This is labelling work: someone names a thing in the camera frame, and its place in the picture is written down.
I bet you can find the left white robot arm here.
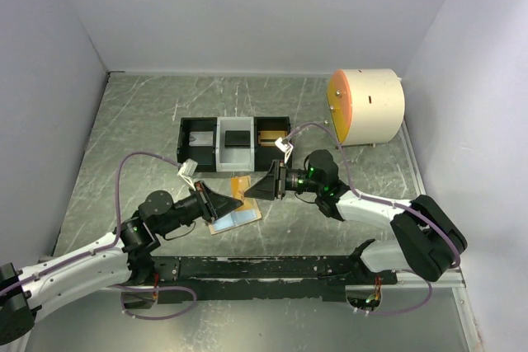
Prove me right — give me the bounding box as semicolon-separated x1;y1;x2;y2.
1;181;243;345

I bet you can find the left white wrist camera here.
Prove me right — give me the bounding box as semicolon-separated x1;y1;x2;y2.
177;158;198;190

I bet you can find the silver card in tray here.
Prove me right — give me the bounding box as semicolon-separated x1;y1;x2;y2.
188;131;215;147

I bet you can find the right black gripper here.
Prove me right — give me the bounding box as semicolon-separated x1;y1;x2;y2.
244;159;322;200

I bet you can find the gold card in tray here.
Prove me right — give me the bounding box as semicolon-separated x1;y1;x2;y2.
257;129;288;147

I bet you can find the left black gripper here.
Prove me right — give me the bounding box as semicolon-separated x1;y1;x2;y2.
158;180;243;235

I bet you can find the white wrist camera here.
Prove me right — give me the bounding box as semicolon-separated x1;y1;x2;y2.
177;158;198;190
274;138;294;165

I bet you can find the cream drum with orange face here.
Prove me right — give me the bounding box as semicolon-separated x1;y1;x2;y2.
327;68;405;146

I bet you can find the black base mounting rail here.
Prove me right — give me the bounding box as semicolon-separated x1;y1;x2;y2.
124;256;397;302

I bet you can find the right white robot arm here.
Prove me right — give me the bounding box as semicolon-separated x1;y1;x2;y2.
244;149;467;284

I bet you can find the three-compartment black white tray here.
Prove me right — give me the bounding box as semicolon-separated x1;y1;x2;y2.
177;116;291;172

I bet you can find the tan leather card holder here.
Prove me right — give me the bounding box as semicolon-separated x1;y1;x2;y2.
209;199;262;235

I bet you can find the black card in tray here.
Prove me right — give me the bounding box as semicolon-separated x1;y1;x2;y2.
224;130;252;148

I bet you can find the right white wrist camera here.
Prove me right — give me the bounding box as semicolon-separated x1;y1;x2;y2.
274;138;294;165

